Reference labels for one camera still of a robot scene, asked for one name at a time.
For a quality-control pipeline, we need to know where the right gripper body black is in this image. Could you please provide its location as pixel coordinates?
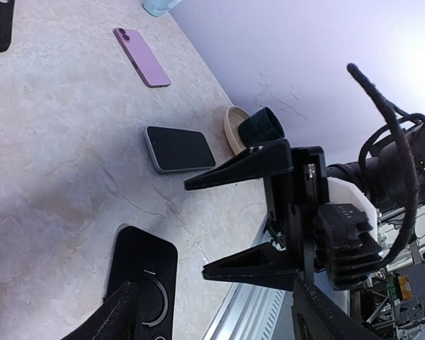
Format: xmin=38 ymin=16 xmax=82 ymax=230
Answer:
xmin=263 ymin=146 xmax=329 ymax=255

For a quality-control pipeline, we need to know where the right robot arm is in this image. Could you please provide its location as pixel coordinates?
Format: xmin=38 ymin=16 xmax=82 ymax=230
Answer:
xmin=184 ymin=122 xmax=425 ymax=291

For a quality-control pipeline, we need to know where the purple phone back up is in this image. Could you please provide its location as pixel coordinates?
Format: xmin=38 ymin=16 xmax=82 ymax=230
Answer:
xmin=113 ymin=28 xmax=171 ymax=89

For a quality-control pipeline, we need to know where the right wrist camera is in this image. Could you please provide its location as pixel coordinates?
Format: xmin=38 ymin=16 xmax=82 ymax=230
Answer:
xmin=313 ymin=177 xmax=382 ymax=290

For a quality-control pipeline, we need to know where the dark green mug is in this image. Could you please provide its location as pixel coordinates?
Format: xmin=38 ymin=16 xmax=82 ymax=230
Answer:
xmin=238 ymin=107 xmax=285 ymax=147

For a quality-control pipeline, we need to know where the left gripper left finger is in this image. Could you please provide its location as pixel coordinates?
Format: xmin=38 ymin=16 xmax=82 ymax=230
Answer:
xmin=63 ymin=281 xmax=142 ymax=340

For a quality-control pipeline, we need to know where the beige plate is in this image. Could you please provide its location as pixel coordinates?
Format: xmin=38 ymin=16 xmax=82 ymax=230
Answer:
xmin=223 ymin=106 xmax=249 ymax=155

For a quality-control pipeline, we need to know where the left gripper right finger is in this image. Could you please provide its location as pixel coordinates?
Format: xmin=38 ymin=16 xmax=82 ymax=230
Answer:
xmin=292 ymin=278 xmax=378 ymax=340

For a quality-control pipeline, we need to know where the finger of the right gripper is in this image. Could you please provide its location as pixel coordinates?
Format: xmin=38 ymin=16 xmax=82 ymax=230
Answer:
xmin=202 ymin=244 xmax=300 ymax=291
xmin=184 ymin=140 xmax=293 ymax=191

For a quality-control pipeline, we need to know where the white-edged phone screen up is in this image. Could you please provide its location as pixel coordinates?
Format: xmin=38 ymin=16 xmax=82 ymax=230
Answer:
xmin=144 ymin=126 xmax=216 ymax=174

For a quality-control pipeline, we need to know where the light blue mug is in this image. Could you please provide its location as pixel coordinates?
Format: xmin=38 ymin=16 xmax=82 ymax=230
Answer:
xmin=142 ymin=0 xmax=181 ymax=17

